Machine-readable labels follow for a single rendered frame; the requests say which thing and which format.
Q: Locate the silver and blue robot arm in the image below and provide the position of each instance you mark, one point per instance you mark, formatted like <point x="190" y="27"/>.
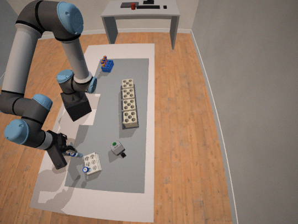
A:
<point x="66" y="23"/>

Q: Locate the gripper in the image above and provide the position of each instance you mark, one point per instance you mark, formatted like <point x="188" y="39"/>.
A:
<point x="61" y="141"/>

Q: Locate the blue tube rack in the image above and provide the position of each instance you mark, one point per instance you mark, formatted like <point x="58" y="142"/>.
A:
<point x="108" y="67"/>

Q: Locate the grey flat mat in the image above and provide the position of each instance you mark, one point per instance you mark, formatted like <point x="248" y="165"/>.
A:
<point x="120" y="174"/>

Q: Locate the white tube rack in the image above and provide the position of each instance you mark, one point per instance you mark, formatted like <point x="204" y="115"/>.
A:
<point x="92" y="161"/>

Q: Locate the clear tube with blue cap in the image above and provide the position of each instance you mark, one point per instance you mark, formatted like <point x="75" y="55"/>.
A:
<point x="79" y="155"/>

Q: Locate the beige bucket adapter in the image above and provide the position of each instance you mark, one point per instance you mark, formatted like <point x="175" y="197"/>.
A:
<point x="129" y="105"/>
<point x="130" y="92"/>
<point x="128" y="83"/>

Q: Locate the cream bucket adapter with holes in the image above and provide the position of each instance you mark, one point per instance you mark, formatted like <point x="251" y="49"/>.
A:
<point x="130" y="119"/>

